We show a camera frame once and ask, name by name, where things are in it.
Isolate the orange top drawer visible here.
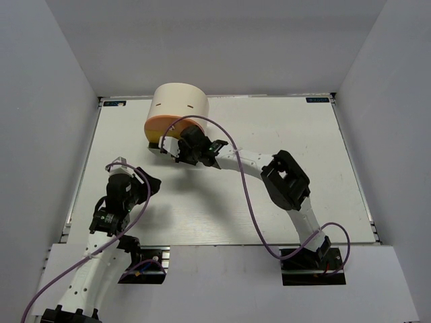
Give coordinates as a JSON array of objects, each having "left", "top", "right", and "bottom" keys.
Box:
[{"left": 143, "top": 114, "right": 207, "bottom": 132}]

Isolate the yellow drawer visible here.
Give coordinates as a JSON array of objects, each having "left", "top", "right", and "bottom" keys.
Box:
[{"left": 144, "top": 129, "right": 181, "bottom": 143}]

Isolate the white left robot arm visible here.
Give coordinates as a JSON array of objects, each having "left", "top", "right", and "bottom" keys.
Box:
[{"left": 41, "top": 164, "right": 162, "bottom": 322}]

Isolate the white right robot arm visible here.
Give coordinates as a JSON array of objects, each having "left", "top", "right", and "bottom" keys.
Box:
[{"left": 176, "top": 126, "right": 331, "bottom": 268}]

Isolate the cream cylindrical drawer organizer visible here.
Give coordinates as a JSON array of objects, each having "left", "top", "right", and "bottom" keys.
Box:
[{"left": 147, "top": 83, "right": 209, "bottom": 118}]

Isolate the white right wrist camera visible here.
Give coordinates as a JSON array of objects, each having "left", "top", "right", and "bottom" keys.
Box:
[{"left": 159, "top": 137, "right": 180, "bottom": 158}]

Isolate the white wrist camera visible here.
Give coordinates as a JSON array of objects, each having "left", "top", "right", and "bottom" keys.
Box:
[
  {"left": 159, "top": 137, "right": 180, "bottom": 158},
  {"left": 105, "top": 157, "right": 134, "bottom": 177}
]

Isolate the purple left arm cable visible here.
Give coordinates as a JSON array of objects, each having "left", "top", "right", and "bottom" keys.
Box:
[{"left": 20, "top": 161, "right": 166, "bottom": 323}]

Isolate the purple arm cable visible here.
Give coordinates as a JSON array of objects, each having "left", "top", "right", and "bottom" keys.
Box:
[
  {"left": 160, "top": 115, "right": 351, "bottom": 277},
  {"left": 20, "top": 161, "right": 166, "bottom": 323}
]

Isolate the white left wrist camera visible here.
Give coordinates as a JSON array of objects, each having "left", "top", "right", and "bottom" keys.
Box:
[{"left": 105, "top": 157, "right": 134, "bottom": 177}]

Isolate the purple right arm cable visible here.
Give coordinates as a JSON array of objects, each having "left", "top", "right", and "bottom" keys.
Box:
[{"left": 160, "top": 115, "right": 351, "bottom": 277}]

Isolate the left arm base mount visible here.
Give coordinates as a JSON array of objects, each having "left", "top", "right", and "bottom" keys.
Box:
[{"left": 118, "top": 246, "right": 170, "bottom": 285}]

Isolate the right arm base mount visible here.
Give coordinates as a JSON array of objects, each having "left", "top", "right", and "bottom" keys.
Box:
[{"left": 281, "top": 248, "right": 346, "bottom": 286}]

